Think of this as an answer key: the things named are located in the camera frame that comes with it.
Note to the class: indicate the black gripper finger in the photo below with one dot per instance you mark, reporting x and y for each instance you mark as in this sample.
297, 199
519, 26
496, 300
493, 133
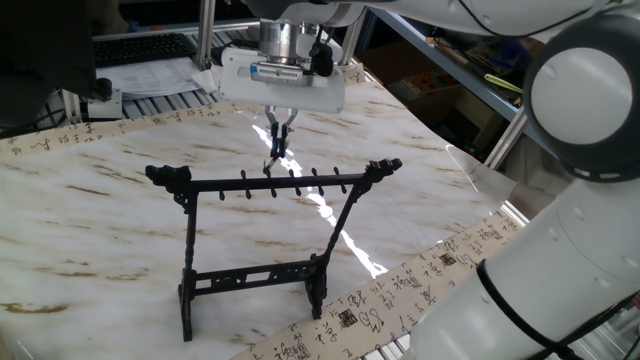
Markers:
284, 135
274, 135

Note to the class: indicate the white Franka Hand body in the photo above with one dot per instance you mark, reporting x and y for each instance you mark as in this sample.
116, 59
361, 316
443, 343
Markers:
235, 90

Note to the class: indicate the white Franka Panda arm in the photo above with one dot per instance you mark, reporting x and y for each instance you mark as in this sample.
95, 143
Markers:
575, 260

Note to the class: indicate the black wooden pen rack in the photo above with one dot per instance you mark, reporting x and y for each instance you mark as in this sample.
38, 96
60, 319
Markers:
225, 185

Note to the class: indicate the white tissue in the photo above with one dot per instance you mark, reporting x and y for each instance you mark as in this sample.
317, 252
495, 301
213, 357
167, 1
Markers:
205, 80

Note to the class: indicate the printed paper stack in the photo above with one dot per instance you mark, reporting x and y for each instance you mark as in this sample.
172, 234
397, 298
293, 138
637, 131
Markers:
150, 77

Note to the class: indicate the black computer keyboard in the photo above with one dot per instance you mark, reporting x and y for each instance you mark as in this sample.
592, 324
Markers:
142, 49

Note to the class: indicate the brown cardboard box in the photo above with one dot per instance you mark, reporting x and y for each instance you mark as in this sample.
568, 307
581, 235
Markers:
395, 65

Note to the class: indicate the colourful printed box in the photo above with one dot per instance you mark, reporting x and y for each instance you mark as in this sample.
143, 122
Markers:
430, 84

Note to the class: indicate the grey blue shelf beam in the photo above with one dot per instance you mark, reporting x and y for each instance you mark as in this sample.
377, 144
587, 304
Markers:
460, 75

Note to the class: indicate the glossy marble pattern sheet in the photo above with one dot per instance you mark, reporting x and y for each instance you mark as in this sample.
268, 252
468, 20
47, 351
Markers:
100, 225

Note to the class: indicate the beige calligraphy paper scroll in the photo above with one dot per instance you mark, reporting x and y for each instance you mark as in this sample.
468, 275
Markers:
350, 320

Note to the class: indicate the black computer monitor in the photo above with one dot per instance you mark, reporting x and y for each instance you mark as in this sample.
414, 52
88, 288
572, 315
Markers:
40, 50

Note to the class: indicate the yellow green tool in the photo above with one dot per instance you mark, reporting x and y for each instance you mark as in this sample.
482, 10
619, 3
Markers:
502, 82

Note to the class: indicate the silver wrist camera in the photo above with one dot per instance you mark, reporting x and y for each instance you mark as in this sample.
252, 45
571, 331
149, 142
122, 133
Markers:
277, 74

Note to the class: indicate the aluminium frame post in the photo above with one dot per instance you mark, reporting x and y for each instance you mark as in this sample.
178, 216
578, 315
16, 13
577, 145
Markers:
206, 30
351, 42

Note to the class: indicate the white bracket black knob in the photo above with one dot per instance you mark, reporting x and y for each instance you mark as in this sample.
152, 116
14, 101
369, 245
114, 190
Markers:
105, 107

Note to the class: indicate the white slanted post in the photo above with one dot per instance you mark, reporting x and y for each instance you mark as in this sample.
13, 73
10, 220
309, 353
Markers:
505, 140

